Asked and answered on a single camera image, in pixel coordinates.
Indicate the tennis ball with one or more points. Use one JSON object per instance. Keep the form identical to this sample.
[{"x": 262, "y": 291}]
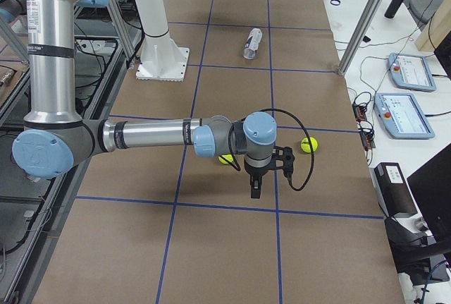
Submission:
[
  {"x": 309, "y": 144},
  {"x": 226, "y": 159}
]

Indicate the clear tennis ball can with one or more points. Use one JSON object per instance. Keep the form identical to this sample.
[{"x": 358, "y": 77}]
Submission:
[{"x": 252, "y": 44}]

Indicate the orange electronics board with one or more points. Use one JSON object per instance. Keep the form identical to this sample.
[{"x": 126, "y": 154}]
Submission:
[{"x": 364, "y": 126}]

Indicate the black box white label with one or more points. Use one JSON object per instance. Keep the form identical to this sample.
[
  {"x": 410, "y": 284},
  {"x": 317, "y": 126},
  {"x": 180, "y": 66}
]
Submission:
[{"x": 394, "y": 191}]

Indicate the lower blue teach pendant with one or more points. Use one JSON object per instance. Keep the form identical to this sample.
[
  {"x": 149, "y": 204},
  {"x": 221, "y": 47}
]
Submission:
[{"x": 402, "y": 116}]

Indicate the blue teach pendant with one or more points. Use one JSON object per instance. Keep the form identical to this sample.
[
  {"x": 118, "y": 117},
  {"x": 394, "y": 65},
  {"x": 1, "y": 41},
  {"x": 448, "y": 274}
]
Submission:
[
  {"x": 411, "y": 72},
  {"x": 402, "y": 116}
]

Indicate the black computer monitor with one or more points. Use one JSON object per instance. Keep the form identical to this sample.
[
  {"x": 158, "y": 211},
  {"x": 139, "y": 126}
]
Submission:
[{"x": 430, "y": 186}]

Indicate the upper blue teach pendant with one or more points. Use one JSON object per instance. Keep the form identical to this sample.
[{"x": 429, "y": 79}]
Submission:
[{"x": 411, "y": 72}]

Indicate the black water bottle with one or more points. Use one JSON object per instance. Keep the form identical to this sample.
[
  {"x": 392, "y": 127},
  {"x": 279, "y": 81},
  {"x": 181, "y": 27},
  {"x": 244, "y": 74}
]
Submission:
[{"x": 393, "y": 8}]

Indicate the white pedestal column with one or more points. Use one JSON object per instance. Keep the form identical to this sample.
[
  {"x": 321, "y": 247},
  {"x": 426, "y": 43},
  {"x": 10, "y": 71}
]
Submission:
[{"x": 160, "y": 58}]

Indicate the aluminium frame post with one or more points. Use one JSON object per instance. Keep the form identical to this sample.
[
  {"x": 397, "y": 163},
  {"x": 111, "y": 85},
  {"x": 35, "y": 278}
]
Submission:
[{"x": 363, "y": 24}]

